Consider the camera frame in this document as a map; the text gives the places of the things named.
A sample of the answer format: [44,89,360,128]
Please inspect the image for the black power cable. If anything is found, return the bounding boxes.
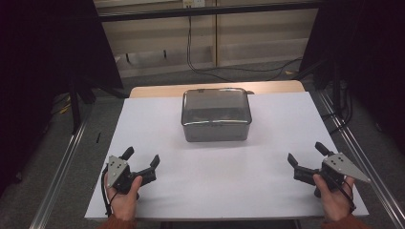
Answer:
[185,14,304,83]

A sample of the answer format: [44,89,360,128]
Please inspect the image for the black curtain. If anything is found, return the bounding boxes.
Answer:
[0,0,125,195]
[298,0,405,156]

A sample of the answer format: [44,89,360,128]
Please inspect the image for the beige wooden cabinet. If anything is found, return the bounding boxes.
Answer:
[94,0,320,79]

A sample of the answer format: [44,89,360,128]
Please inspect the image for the left hand-held gripper black cable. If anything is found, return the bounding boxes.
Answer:
[100,164,113,218]

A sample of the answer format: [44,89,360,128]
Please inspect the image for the person's right hand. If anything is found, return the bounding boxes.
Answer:
[312,173,355,222]

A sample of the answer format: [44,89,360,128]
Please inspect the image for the aluminium floor rail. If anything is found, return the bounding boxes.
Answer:
[28,104,94,229]
[317,90,405,229]

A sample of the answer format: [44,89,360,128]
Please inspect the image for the black floor cables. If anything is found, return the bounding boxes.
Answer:
[320,79,355,135]

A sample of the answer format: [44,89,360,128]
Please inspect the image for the person's left hand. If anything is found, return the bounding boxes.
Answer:
[103,175,144,221]

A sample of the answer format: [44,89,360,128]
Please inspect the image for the transparent grey lidded box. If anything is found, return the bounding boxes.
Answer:
[181,87,255,143]

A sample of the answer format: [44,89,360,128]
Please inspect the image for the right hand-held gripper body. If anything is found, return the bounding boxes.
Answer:
[292,152,373,198]

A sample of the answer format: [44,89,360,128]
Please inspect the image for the yellow floor cable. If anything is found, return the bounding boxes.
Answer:
[51,94,73,115]

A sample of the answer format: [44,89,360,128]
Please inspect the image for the hand-held gripper black cable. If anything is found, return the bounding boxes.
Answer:
[330,177,357,214]
[100,164,113,218]

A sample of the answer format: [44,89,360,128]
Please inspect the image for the white table mat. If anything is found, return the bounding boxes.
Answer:
[83,91,371,221]

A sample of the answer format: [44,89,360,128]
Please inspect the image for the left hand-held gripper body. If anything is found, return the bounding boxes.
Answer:
[106,155,158,196]

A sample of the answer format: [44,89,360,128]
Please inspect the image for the black metal stand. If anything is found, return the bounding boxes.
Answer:
[68,75,97,135]

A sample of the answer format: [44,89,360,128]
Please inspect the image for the white wall power outlet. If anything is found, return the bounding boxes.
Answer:
[181,0,206,10]

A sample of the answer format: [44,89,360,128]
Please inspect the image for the right hand-held gripper black cable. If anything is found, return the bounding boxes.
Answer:
[330,177,357,214]

